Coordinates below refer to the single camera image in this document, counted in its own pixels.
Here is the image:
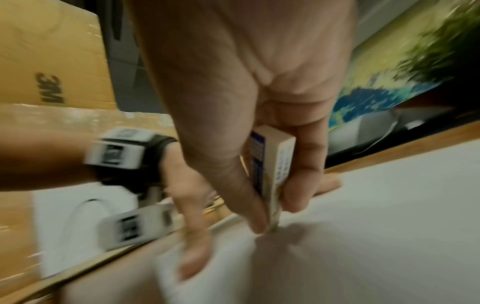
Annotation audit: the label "person's left hand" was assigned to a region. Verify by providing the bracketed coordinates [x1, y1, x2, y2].
[159, 142, 226, 281]

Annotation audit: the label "person's right hand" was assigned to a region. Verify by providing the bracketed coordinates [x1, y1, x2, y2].
[123, 0, 358, 234]

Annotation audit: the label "small white blue printed box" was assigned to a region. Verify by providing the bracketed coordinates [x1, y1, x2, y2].
[243, 124, 297, 234]

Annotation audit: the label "person's left forearm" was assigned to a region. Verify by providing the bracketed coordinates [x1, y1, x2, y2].
[0, 123, 104, 194]

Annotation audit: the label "white paper sheet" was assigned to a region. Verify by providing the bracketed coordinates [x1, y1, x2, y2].
[154, 241, 213, 296]

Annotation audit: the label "dark grey cabinet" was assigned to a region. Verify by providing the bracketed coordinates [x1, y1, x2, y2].
[85, 0, 171, 115]

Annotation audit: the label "blue green landscape painting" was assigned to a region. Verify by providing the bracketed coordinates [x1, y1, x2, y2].
[329, 0, 480, 129]

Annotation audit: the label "tape wrapped cardboard box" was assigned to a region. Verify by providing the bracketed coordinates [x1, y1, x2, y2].
[0, 102, 178, 281]

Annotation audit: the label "brown cardboard box black print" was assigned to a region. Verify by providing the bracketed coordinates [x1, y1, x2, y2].
[0, 0, 118, 111]

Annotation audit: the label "black wrist strap white markers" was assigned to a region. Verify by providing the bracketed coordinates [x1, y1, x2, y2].
[83, 127, 181, 252]

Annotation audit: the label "white box with black cable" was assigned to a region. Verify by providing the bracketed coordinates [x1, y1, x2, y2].
[31, 180, 177, 279]

